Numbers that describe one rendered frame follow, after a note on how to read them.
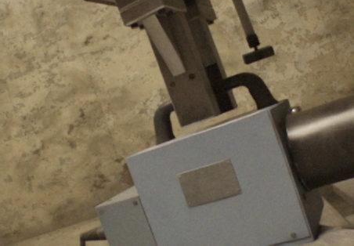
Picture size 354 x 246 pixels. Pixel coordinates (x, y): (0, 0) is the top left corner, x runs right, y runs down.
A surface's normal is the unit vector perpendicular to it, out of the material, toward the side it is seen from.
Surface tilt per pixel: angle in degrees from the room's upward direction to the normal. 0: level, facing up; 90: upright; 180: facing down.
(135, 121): 90
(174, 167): 90
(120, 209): 90
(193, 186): 90
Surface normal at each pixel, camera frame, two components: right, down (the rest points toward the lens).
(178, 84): -0.40, 0.14
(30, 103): -0.11, 0.04
